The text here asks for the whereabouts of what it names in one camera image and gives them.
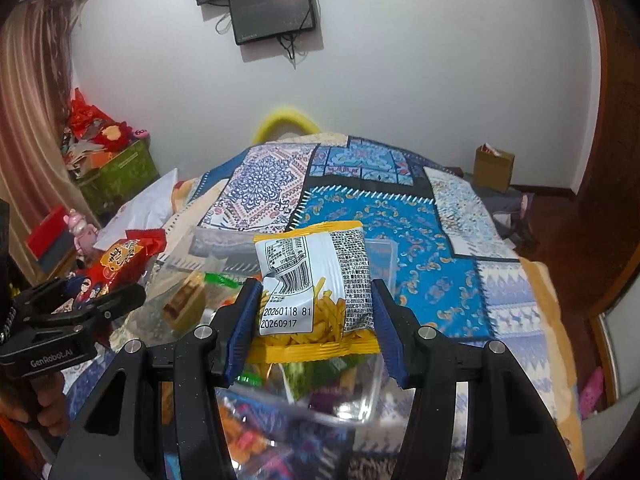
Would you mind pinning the red gift box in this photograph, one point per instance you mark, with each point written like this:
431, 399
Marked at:
51, 242

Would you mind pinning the red decorations pile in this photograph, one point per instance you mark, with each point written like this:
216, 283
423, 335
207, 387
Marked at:
91, 138

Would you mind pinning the green edged biscuit bag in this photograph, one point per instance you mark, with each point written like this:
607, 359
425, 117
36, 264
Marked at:
221, 280

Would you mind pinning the green pea snack bag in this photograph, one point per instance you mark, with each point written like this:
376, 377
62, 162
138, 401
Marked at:
303, 378

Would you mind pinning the clear plastic storage box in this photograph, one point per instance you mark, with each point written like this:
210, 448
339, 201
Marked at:
349, 401

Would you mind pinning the small black wall monitor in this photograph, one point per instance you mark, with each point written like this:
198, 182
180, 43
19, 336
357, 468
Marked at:
255, 20

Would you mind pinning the orange snack clear bag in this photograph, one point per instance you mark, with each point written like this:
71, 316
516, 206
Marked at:
244, 439

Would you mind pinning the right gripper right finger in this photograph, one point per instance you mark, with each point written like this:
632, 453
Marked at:
510, 433

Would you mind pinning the pink slipper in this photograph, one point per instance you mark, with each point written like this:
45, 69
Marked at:
591, 394

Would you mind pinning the brown wooden door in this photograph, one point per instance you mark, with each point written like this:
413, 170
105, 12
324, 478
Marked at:
609, 194

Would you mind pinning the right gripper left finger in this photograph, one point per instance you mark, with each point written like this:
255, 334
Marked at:
118, 434

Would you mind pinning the dark clothes on floor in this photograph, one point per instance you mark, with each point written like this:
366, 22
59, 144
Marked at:
510, 210

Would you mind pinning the yellow foam tube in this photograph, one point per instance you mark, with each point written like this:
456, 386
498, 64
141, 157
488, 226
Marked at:
284, 116

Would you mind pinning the yellow white fries bag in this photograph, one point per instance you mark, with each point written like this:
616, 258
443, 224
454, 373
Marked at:
316, 295

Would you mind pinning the patchwork patterned bedspread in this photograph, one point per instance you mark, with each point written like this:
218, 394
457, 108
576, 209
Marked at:
431, 238

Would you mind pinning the pink bunny toy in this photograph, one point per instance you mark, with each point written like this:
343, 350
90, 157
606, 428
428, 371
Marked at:
83, 232

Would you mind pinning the red cartoon snack bag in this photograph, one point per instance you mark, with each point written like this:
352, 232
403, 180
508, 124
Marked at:
122, 264

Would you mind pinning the person's left hand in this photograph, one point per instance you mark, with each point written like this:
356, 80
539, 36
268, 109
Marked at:
52, 413

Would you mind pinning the striped brown curtain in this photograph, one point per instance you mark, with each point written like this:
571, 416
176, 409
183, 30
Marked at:
36, 86

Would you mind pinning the long wafer bar pack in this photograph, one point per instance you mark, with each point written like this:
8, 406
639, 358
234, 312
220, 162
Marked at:
184, 309

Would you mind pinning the green storage box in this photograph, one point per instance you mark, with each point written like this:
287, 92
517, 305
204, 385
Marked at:
105, 189

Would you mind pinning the small cardboard box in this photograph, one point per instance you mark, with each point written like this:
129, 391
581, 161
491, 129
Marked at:
493, 168

